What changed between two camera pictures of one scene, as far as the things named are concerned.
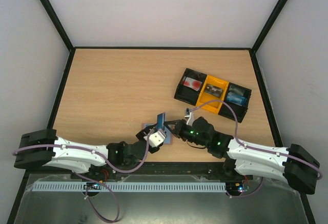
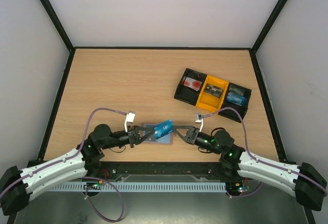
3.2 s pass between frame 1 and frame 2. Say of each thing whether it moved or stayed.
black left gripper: moved
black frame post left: stayed
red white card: stayed
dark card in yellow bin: stayed
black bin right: stayed
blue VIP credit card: moved
